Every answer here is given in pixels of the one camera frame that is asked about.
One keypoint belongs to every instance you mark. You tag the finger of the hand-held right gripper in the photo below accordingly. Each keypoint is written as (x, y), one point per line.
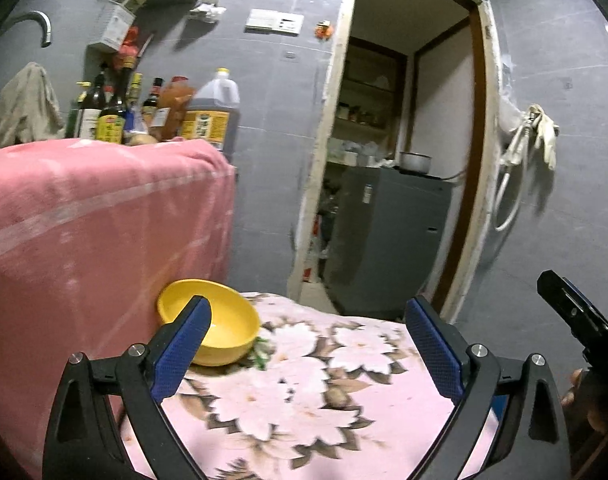
(571, 305)

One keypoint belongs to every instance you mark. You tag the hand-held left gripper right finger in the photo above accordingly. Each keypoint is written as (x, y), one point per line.
(434, 355)

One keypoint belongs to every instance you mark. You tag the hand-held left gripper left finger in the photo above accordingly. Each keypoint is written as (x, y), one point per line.
(181, 355)

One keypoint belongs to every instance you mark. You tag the blue plastic basin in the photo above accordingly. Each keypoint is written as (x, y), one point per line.
(500, 410)

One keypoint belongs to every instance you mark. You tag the person's right hand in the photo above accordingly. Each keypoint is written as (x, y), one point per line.
(596, 402)

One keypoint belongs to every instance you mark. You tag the yellow bowl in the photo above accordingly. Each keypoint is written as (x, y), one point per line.
(229, 330)

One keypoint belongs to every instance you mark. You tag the small green scrap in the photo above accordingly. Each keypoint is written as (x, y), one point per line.
(260, 355)

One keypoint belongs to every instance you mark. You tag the pink floral blanket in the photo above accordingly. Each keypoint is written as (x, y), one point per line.
(294, 400)

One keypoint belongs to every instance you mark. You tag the grey refrigerator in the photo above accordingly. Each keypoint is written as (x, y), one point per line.
(384, 240)

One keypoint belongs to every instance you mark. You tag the white sack red print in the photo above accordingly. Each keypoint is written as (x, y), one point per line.
(314, 262)

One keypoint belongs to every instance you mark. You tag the pink plaid blanket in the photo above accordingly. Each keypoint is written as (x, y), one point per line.
(84, 235)

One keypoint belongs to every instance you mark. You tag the white glove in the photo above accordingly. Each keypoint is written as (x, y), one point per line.
(546, 135)

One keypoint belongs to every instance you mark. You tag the metal pot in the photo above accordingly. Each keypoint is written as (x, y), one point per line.
(415, 162)

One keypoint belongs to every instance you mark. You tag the potato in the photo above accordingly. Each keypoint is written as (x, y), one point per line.
(140, 139)

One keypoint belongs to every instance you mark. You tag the dark bottle yellow label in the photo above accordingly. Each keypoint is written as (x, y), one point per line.
(111, 127)

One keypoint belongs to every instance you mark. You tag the large oil jug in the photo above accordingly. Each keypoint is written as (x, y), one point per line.
(209, 115)

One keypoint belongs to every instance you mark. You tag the dark bottle red cap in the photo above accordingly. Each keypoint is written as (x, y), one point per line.
(154, 105)

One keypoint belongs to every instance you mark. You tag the dark bottle white label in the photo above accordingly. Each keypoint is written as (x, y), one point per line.
(91, 120)

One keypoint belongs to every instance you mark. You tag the wooden storage shelf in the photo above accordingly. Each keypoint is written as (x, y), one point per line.
(364, 110)

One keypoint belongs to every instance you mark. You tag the yellow capped bottle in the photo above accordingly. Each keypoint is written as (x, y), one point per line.
(135, 87)

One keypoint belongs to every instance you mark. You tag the grey rag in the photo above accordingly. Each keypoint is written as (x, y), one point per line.
(29, 105)

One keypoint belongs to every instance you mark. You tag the white box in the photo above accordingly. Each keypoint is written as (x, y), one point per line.
(114, 25)

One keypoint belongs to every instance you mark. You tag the white cloth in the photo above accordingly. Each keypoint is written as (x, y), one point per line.
(209, 10)

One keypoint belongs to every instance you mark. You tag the metal faucet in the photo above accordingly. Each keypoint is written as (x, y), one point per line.
(40, 20)

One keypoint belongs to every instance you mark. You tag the wooden door frame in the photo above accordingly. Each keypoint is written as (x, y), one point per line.
(484, 160)

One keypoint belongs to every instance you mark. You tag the orange wall hook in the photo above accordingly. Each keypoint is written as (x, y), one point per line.
(324, 30)

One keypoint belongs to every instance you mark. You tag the white wall switch panel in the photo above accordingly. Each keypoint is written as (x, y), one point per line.
(274, 22)

